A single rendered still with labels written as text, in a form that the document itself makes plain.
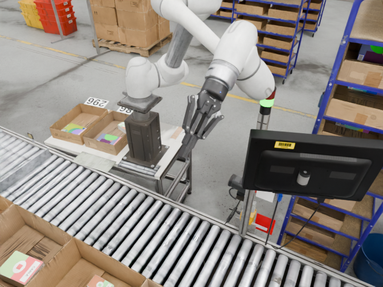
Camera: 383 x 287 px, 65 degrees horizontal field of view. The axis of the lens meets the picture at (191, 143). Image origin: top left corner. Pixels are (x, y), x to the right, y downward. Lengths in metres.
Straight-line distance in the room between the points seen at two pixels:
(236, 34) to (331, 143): 0.50
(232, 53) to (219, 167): 2.38
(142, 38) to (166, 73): 3.84
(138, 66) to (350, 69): 1.10
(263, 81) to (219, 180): 2.14
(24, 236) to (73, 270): 0.35
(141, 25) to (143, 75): 3.81
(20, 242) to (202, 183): 1.80
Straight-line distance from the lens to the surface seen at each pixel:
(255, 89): 1.00
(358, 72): 1.57
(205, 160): 3.26
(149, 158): 2.10
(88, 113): 2.76
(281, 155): 1.12
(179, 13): 1.21
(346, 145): 1.15
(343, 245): 2.43
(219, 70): 0.87
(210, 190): 2.95
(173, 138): 2.34
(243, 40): 0.91
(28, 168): 2.34
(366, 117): 1.67
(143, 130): 1.96
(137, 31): 5.66
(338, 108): 1.66
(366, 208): 2.14
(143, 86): 1.83
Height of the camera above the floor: 2.19
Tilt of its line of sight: 39 degrees down
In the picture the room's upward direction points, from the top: straight up
